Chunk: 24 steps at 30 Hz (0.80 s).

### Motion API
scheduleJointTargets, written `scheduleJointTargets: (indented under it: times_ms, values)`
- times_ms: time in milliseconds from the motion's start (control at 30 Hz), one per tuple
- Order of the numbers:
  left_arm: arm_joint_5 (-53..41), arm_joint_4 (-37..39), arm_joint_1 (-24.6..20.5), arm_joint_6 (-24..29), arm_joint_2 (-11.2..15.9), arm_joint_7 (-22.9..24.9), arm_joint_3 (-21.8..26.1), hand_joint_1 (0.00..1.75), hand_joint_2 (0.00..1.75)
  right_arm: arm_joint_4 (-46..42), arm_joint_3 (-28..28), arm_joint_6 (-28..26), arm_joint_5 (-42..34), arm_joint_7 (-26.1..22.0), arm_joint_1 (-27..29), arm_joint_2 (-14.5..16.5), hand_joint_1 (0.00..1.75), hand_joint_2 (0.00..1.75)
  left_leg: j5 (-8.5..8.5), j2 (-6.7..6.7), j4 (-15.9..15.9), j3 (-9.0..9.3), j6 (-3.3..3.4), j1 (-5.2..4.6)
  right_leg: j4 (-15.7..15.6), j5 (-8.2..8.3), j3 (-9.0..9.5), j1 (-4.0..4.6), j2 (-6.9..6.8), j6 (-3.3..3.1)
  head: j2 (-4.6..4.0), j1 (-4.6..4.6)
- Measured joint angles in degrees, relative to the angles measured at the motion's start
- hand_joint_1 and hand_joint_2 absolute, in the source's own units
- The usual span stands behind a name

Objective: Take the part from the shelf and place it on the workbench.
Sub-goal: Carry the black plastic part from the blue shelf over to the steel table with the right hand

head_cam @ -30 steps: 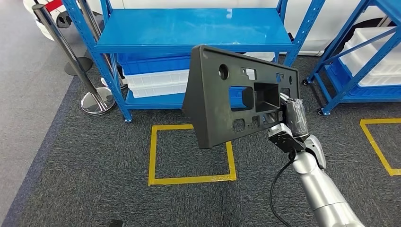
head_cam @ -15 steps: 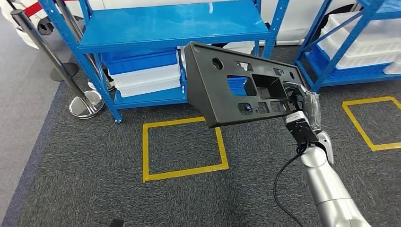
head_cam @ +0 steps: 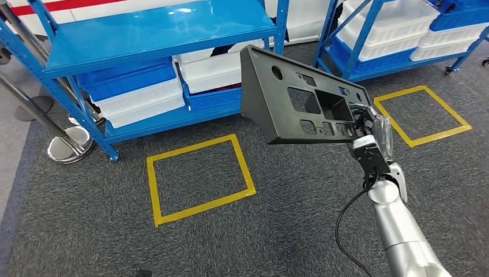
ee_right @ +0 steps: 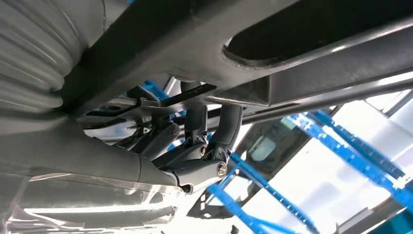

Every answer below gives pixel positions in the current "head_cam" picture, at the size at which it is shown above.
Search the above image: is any black plastic bracket part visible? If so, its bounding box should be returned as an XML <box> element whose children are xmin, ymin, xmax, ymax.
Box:
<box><xmin>239</xmin><ymin>44</ymin><xmax>373</xmax><ymax>145</ymax></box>

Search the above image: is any blue plastic bin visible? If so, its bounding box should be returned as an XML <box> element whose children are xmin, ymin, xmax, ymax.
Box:
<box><xmin>76</xmin><ymin>57</ymin><xmax>177</xmax><ymax>102</ymax></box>
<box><xmin>175</xmin><ymin>63</ymin><xmax>244</xmax><ymax>111</ymax></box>
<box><xmin>328</xmin><ymin>36</ymin><xmax>415</xmax><ymax>76</ymax></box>
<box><xmin>430</xmin><ymin>0</ymin><xmax>489</xmax><ymax>32</ymax></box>

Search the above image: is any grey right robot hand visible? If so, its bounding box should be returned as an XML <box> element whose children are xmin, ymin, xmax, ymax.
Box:
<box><xmin>349</xmin><ymin>103</ymin><xmax>394</xmax><ymax>162</ymax></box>

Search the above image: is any black ribbed object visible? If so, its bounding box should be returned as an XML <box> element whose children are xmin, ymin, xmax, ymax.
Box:
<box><xmin>210</xmin><ymin>44</ymin><xmax>245</xmax><ymax>58</ymax></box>

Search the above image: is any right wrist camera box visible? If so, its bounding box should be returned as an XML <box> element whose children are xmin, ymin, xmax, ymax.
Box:
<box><xmin>347</xmin><ymin>136</ymin><xmax>391</xmax><ymax>177</ymax></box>

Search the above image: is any blue metal shelf rack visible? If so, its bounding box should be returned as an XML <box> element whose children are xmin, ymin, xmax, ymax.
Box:
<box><xmin>313</xmin><ymin>0</ymin><xmax>489</xmax><ymax>83</ymax></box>
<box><xmin>0</xmin><ymin>0</ymin><xmax>290</xmax><ymax>162</ymax></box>

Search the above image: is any thin black stanchion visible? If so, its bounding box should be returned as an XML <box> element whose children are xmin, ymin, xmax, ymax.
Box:
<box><xmin>15</xmin><ymin>95</ymin><xmax>54</xmax><ymax>123</ymax></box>

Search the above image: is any black cable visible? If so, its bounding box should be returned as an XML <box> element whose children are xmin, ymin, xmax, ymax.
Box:
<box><xmin>335</xmin><ymin>172</ymin><xmax>379</xmax><ymax>277</ymax></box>

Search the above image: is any white car with red stripe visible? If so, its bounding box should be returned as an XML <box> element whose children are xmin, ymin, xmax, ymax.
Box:
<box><xmin>0</xmin><ymin>0</ymin><xmax>345</xmax><ymax>47</ymax></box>

